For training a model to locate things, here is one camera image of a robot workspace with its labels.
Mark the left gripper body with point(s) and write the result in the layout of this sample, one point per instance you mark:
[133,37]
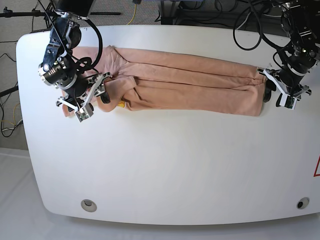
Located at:
[289,79]

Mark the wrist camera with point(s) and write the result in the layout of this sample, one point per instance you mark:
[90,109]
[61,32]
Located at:
[287,101]
[83,114]

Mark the black tripod stand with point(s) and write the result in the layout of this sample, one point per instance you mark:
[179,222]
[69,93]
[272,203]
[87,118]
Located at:
[8,13]

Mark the peach T-shirt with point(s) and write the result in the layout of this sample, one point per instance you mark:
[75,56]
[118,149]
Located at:
[154,80]

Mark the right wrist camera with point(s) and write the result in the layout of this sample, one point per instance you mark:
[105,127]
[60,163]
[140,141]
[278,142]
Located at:
[83,114]

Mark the left table grommet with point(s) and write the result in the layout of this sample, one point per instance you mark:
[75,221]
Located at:
[88,205]

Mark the table grommet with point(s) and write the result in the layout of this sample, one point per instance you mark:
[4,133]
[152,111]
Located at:
[303,203]
[88,205]

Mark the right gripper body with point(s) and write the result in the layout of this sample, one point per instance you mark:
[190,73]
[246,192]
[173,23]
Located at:
[84,90]

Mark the right table grommet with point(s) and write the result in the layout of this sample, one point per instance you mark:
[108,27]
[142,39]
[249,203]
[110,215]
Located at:
[303,203]

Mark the red warning sticker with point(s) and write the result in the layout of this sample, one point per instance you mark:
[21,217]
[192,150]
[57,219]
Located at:
[317,169]

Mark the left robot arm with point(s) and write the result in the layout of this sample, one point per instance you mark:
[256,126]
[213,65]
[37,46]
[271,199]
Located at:
[298,56]

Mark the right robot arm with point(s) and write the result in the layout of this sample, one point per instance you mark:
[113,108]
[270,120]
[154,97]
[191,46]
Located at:
[60,68]

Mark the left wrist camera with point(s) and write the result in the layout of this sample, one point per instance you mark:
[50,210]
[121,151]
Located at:
[287,101]

